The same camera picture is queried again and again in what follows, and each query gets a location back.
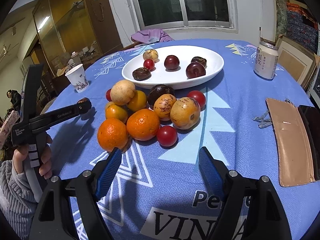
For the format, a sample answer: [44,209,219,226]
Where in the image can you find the orange mandarin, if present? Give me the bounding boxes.
[97,118,129,152]
[126,109,160,141]

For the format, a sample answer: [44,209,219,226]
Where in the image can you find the red cherry tomato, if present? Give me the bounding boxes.
[105,89,112,102]
[156,126,178,147]
[143,59,155,71]
[187,90,206,109]

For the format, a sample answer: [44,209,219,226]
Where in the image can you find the dark brown wrinkled fruit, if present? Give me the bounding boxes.
[191,56,207,68]

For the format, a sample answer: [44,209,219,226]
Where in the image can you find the black phone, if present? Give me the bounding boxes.
[298,105,320,180]

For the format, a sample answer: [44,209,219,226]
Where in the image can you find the small tan fruit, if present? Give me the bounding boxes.
[105,101,129,124]

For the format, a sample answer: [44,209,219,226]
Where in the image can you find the white paper cup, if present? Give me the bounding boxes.
[65,63,89,93]

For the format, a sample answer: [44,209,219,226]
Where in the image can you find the keys on lanyard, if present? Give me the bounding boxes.
[253,98,299,131]

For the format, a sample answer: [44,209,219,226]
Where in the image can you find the aluminium frame window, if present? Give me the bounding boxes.
[128,0,238,33]

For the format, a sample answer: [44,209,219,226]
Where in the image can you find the shelf with patterned boxes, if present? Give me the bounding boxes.
[275,0,319,94]

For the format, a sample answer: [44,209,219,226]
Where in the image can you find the tan leather wallet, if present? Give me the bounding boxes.
[266,98,316,187]

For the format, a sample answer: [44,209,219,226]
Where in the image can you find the tan spotted fruit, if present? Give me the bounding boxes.
[170,97,201,130]

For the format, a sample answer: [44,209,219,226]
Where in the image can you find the brown round fruit on plate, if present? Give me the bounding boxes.
[143,49,158,62]

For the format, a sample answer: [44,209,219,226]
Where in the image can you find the white beverage can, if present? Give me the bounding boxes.
[254,41,278,80]

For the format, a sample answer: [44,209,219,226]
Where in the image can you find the wooden glass cabinet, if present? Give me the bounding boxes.
[33,0,123,76]

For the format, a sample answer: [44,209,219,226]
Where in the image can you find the white oval plate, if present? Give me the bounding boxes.
[121,45,224,89]

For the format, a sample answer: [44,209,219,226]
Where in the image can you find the person in background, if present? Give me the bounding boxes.
[7,90,22,112]

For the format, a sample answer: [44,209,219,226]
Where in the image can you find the dark brown chestnut fruit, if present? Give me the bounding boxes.
[132,67,151,81]

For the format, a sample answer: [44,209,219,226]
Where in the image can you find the person's left hand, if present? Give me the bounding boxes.
[12,134,53,179]

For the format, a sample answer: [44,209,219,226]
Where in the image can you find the speckled tan fruit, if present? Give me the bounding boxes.
[153,94,176,121]

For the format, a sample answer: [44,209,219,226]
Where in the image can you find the purple cloth on chair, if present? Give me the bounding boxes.
[131,29,174,44]

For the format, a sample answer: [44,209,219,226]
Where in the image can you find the yellow orange citrus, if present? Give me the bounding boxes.
[126,90,147,112]

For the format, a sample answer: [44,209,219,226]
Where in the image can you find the large tan round fruit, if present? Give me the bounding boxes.
[110,80,136,106]

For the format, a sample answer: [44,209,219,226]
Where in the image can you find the blue patterned tablecloth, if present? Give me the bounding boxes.
[48,39,319,239]

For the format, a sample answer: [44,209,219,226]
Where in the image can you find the dark red plum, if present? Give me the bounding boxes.
[164,55,180,70]
[185,62,206,79]

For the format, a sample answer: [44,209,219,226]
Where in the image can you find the grey sleeve forearm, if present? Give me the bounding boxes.
[1,160,37,239]

